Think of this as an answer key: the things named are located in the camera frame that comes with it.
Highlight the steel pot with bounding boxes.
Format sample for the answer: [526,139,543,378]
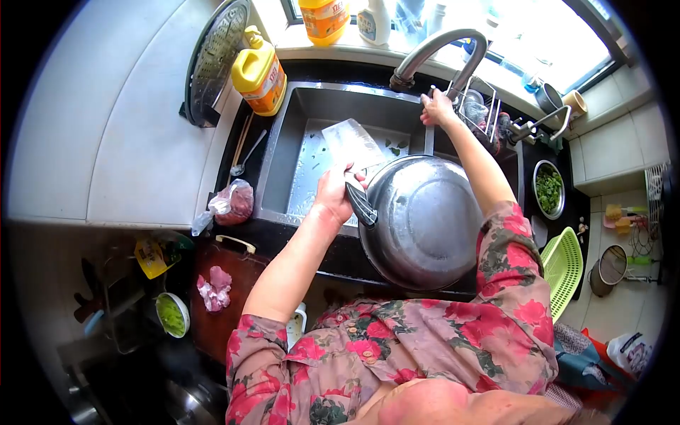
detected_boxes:
[159,372,230,425]

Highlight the green plastic basket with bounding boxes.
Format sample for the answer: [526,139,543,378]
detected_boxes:
[540,226,584,324]

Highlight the small steel tap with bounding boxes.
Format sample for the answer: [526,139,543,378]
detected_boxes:
[506,104,573,145]

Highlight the blue and red bag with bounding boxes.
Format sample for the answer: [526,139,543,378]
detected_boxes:
[552,322,635,396]

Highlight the dark wooden cutting board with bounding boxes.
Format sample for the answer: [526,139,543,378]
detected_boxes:
[189,235,273,368]

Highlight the steel cleaver with black handle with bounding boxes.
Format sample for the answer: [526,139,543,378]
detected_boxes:
[321,118,389,229]

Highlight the person's right fingers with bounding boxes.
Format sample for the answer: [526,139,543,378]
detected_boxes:
[420,88,452,113]

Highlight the white bowl of green vegetables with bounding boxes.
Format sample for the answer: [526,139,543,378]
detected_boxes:
[154,292,191,340]

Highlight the person's right hand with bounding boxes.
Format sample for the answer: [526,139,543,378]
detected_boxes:
[420,88,459,130]

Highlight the yellow detergent bottle with pump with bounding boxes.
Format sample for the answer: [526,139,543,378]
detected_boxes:
[231,25,288,117]

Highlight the beige mug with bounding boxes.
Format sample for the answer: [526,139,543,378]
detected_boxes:
[561,90,589,119]

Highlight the round perforated metal steamer tray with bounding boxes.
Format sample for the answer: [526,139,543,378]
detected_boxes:
[180,0,252,129]

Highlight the curved steel faucet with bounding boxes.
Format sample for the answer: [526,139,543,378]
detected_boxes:
[389,28,489,103]

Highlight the person's left fingers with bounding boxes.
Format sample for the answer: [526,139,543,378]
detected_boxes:
[342,162,368,185]

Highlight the pink raw meat pieces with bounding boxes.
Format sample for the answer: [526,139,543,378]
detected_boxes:
[196,265,233,313]

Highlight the large steel wok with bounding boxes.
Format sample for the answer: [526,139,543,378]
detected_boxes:
[358,154,485,292]

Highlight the steel kitchen sink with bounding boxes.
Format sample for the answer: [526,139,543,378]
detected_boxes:
[255,81,525,238]

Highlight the yellow packet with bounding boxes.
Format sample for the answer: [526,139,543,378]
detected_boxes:
[133,236,182,280]

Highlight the steel bowl of chopped greens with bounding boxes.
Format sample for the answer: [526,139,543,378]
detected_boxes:
[532,159,566,221]

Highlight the orange bottle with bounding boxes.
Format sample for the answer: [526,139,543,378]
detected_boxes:
[298,0,352,47]

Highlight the wire sink rack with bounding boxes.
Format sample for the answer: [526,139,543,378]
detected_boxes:
[450,74,512,155]

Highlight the window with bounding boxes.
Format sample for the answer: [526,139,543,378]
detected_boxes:
[280,0,638,96]

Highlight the grey cup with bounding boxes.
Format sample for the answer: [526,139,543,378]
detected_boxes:
[535,83,564,114]

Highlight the pair of wooden chopsticks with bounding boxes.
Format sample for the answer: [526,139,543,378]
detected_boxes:
[227,113,255,186]

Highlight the plastic bag of red meat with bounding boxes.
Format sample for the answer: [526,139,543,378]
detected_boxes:
[191,178,255,237]

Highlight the person's body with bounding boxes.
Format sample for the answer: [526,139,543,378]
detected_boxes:
[226,201,612,425]

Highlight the person's left hand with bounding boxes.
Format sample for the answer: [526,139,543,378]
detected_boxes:
[312,162,368,225]

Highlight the white plastic bag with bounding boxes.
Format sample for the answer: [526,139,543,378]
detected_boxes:
[606,331,655,379]

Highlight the metal spoon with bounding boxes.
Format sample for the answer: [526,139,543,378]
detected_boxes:
[230,129,268,177]

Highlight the round mesh strainer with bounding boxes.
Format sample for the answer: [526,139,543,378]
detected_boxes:
[589,244,630,298]

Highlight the white spray bottle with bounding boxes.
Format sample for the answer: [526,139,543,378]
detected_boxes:
[356,0,392,46]

